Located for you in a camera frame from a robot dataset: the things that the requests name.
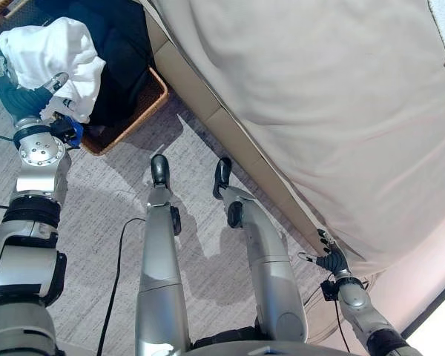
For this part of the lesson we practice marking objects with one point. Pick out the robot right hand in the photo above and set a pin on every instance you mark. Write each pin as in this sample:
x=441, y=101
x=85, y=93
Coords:
x=333, y=261

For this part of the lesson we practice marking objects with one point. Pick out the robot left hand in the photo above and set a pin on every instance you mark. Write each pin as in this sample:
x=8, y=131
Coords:
x=20, y=102

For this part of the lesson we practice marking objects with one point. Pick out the white garment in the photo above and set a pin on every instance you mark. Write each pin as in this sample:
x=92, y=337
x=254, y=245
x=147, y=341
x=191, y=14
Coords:
x=55, y=55

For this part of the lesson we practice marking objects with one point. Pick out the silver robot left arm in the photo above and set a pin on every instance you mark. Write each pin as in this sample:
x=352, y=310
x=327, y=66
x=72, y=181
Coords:
x=20, y=252

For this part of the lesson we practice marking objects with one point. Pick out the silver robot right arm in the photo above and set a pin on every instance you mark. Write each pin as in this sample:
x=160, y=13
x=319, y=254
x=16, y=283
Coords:
x=358, y=300

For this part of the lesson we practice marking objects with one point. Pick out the dark clothes pile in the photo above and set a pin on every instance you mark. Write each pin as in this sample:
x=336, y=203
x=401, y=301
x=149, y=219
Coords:
x=122, y=48

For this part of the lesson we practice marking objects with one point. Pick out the silver robot right leg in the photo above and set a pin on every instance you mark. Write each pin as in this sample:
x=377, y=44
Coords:
x=267, y=259

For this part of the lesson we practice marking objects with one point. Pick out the silver robot leg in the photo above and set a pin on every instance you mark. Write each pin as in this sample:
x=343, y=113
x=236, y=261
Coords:
x=267, y=259
x=159, y=259

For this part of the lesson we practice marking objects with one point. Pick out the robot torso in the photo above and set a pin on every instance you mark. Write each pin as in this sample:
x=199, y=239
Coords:
x=244, y=343

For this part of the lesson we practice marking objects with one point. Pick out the brown wicker basket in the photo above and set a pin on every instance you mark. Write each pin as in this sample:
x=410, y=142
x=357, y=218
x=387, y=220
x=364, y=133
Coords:
x=141, y=111

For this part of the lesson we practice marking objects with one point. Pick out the cream bed sheet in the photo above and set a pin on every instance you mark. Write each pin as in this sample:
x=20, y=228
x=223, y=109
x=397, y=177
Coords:
x=319, y=111

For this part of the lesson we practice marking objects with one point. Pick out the silver robot left leg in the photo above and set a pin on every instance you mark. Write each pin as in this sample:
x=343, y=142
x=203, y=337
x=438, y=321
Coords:
x=159, y=259

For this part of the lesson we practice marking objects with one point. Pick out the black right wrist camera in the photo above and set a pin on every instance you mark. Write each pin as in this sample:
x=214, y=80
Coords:
x=328, y=290

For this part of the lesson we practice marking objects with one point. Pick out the black blue left wrist camera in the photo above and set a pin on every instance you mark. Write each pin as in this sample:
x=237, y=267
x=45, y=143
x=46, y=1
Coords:
x=67, y=129

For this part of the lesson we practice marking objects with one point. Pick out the beige bed frame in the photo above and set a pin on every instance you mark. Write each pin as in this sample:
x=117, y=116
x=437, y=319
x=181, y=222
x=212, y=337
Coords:
x=237, y=137

